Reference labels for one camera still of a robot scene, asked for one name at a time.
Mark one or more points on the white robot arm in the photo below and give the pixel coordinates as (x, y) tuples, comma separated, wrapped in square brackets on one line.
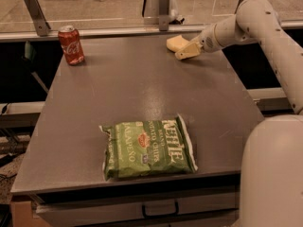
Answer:
[(272, 162)]

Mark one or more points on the middle metal bracket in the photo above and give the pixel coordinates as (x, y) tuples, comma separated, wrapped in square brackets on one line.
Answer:
[(163, 15)]

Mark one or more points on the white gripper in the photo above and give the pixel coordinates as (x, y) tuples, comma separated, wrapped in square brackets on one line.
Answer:
[(206, 42)]

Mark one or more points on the grey cabinet drawer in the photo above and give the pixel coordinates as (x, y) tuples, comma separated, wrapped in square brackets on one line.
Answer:
[(219, 203)]

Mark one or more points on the yellow sponge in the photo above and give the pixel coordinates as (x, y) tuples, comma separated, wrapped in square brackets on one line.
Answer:
[(176, 43)]

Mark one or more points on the green Kettle chips bag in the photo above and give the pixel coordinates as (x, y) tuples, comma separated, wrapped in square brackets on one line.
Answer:
[(145, 148)]

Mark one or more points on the red Coca-Cola can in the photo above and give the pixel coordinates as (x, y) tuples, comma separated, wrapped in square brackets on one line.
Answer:
[(69, 38)]

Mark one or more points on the black drawer handle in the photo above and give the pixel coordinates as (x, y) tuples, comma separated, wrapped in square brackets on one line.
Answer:
[(160, 209)]

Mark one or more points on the metal rail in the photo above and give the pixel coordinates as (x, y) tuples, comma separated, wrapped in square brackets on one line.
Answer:
[(12, 37)]

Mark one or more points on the left metal bracket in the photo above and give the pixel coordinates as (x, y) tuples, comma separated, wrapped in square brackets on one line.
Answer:
[(41, 25)]

